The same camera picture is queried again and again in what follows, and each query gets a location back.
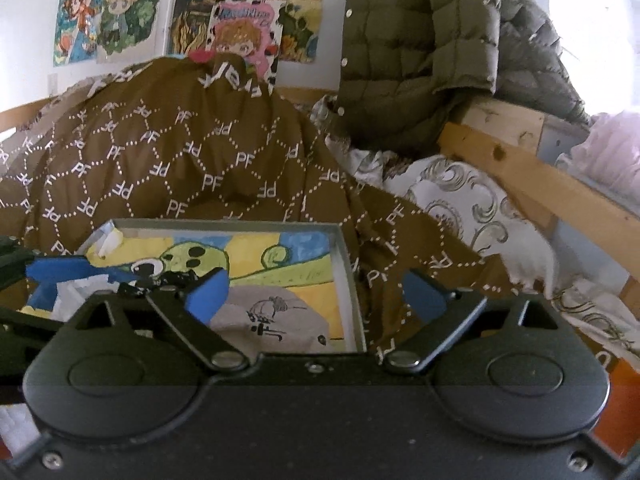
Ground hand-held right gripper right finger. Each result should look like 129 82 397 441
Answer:
382 268 561 376

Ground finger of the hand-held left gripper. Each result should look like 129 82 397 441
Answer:
0 281 69 337
0 238 97 284

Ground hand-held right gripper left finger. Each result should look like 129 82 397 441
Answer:
74 266 253 373

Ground white cloth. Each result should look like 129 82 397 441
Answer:
52 279 120 322

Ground grey box with painted inside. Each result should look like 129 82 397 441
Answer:
75 217 372 355

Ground grey drawstring bag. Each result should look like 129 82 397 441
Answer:
210 287 347 357

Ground white swirl-patterned sheet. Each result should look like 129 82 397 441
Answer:
309 94 632 362

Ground brown printed blanket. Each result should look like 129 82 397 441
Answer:
0 54 517 357

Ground pale pink cloth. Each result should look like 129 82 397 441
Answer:
554 109 640 202

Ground olive puffer jacket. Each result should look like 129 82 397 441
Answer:
337 0 592 155

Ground pink cartoon wall poster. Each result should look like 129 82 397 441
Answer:
207 0 284 84

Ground cartoon figures wall poster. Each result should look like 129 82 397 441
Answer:
53 0 169 68

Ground landscape painting wall poster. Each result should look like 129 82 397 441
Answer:
252 0 329 64

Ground sunflower painting wall poster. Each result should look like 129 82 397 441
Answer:
169 0 252 57

